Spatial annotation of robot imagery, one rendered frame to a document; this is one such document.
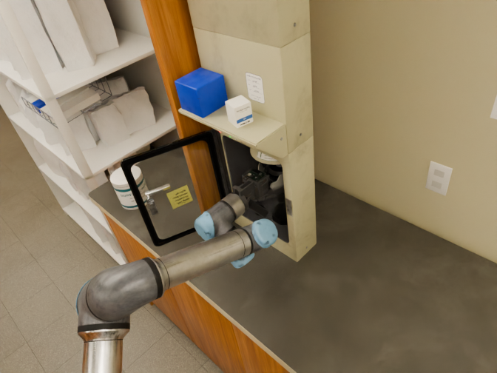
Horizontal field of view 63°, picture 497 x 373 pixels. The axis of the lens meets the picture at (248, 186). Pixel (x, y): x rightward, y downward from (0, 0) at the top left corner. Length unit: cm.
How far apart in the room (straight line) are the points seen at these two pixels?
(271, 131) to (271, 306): 59
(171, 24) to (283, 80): 38
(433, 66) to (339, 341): 83
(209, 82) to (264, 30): 23
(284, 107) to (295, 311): 65
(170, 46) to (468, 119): 87
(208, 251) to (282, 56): 49
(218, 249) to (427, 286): 72
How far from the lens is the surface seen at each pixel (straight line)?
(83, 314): 102
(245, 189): 122
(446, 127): 136
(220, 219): 117
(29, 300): 309
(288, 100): 104
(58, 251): 328
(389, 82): 138
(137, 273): 91
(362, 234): 154
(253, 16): 100
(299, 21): 101
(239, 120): 106
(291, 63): 102
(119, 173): 178
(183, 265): 95
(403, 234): 156
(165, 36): 121
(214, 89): 114
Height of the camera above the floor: 207
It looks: 40 degrees down
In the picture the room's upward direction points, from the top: 10 degrees counter-clockwise
